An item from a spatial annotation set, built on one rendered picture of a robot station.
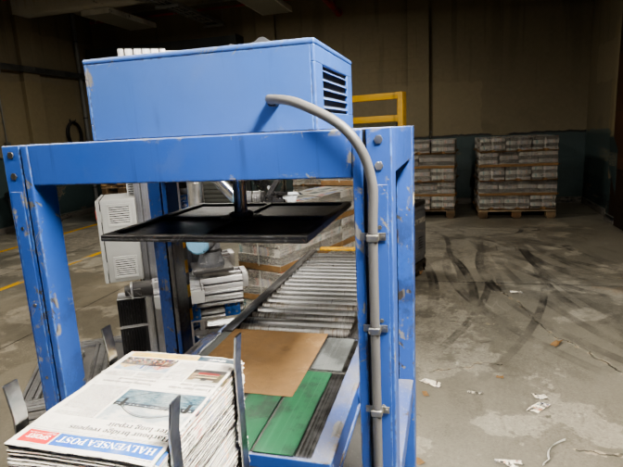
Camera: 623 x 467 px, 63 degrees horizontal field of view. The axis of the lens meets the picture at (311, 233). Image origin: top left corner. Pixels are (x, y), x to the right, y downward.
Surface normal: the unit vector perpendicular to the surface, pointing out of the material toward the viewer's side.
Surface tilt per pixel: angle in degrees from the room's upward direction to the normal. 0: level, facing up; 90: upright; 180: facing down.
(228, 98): 90
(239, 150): 90
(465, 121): 90
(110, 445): 0
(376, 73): 90
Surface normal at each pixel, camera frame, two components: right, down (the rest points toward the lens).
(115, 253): 0.30, 0.18
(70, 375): 0.97, 0.00
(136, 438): -0.05, -0.98
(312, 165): -0.25, 0.21
